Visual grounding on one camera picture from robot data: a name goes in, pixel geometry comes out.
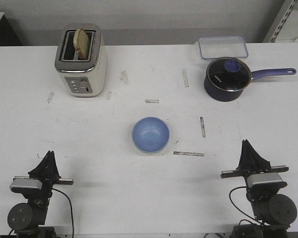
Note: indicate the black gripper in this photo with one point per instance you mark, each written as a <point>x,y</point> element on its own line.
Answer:
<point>39,172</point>
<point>249,157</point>

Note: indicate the green bowl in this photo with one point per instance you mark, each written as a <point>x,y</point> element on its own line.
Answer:
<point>151,153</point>

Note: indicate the blue bowl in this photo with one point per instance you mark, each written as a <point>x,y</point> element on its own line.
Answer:
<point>150,135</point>

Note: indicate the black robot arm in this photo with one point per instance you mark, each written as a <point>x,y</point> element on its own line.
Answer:
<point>273,212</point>
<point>27,220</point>

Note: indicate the dark blue saucepan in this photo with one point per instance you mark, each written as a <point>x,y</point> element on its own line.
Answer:
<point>225,96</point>

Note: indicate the glass pot lid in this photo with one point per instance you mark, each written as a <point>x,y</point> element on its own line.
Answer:
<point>228,74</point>

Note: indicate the cream and chrome toaster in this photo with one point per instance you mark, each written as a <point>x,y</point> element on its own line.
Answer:
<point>82,78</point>

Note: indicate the clear plastic food container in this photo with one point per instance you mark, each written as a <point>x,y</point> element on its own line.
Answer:
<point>222,46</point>

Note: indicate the toasted bread slice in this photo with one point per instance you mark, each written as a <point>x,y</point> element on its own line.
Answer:
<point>81,43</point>

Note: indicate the black box at left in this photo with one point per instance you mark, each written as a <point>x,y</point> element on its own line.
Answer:
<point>8,37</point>

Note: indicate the white metal shelf rack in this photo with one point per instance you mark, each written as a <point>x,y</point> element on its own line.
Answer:
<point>285,25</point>

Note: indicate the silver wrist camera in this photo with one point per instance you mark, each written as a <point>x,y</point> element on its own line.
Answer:
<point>25,185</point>
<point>265,181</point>

